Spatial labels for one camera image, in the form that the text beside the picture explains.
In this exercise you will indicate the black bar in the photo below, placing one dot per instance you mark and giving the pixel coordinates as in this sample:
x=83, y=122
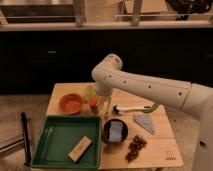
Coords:
x=26, y=139

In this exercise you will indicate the white green handled brush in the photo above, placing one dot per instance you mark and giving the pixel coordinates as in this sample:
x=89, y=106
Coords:
x=145, y=109

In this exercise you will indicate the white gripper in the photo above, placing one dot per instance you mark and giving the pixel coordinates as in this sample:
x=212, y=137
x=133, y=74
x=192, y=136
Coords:
x=104, y=91

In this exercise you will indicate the grey triangular cloth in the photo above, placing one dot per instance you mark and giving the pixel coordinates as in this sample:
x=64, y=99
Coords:
x=144, y=121

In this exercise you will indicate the green plastic tray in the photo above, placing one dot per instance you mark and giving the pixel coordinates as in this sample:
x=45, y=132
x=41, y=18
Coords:
x=59, y=135

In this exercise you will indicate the blue sponge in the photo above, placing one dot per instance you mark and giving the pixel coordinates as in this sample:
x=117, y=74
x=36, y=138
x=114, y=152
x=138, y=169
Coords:
x=115, y=131

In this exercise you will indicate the wooden table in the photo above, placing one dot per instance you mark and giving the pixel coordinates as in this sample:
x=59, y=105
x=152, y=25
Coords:
x=161, y=150

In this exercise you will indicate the wooden block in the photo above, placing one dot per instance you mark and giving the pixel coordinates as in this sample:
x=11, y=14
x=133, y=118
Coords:
x=79, y=149

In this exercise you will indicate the dark round bowl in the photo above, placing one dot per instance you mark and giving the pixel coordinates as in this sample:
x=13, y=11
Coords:
x=105, y=131

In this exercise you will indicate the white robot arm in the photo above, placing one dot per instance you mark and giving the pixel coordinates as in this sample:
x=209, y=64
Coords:
x=191, y=98

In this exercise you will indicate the orange carrot toy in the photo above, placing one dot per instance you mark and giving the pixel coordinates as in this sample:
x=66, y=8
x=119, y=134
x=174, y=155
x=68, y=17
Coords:
x=92, y=104

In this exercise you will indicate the orange bowl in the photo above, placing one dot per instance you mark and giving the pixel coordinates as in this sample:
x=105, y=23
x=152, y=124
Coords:
x=71, y=103

